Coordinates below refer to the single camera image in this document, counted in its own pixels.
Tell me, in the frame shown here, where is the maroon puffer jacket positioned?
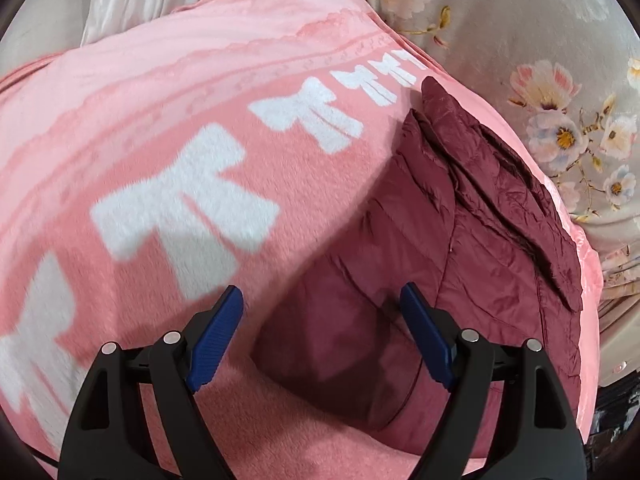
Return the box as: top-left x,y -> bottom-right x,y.
252,76 -> 583,461

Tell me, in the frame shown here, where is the grey floral cloth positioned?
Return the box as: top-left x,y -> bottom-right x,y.
330,0 -> 640,341

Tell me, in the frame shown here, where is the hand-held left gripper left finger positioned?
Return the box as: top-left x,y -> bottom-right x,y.
57,285 -> 244,480

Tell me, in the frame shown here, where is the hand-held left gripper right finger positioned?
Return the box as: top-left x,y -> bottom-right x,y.
399,281 -> 586,480

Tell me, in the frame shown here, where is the pink bow-print blanket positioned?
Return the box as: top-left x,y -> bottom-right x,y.
0,0 -> 601,480

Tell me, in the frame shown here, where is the dark shelf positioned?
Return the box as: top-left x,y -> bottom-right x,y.
582,380 -> 640,466

